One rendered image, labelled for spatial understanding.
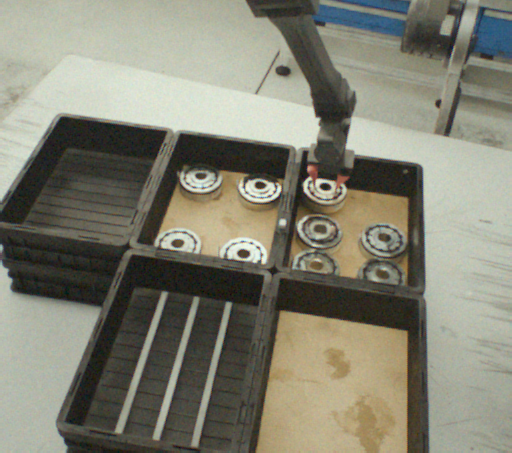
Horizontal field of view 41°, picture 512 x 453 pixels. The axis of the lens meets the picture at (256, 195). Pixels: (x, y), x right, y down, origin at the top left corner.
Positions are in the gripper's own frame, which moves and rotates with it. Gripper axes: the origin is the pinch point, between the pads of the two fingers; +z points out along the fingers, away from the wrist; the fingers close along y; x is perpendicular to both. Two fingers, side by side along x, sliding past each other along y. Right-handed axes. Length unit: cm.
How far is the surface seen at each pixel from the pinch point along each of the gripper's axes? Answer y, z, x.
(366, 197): 10.4, 5.9, 4.6
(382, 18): 14, 51, 177
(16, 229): -61, -3, -33
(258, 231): -13.2, 6.3, -12.8
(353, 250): 8.7, 5.7, -13.7
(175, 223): -32.3, 6.7, -14.7
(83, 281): -48, 11, -32
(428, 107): 46, 90, 168
